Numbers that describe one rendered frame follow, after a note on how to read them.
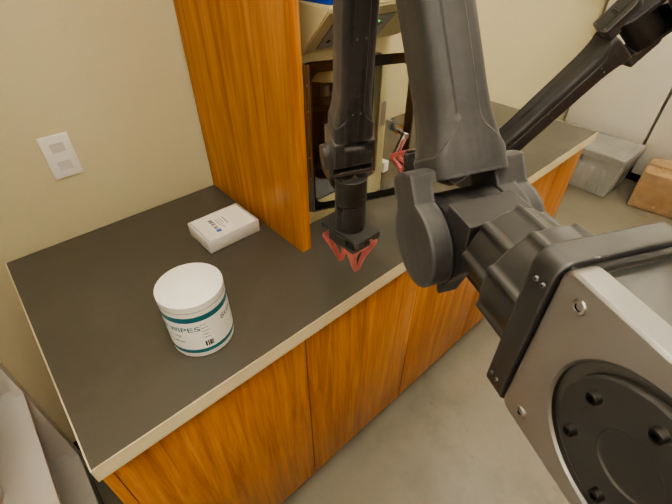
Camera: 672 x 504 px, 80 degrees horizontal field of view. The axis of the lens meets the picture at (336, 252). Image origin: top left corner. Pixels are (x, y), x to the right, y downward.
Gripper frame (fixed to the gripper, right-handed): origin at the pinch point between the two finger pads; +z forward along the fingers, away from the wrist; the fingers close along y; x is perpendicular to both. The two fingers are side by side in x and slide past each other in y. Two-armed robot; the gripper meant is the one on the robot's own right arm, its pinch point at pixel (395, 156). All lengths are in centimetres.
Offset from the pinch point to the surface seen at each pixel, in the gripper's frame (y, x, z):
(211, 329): 59, 23, -12
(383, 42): -3.1, -27.1, 10.7
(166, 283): 64, 14, -4
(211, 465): 65, 61, -12
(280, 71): 32.8, -22.2, 1.8
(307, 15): 26.0, -32.2, 1.5
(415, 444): -12, 117, -11
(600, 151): -255, 46, 46
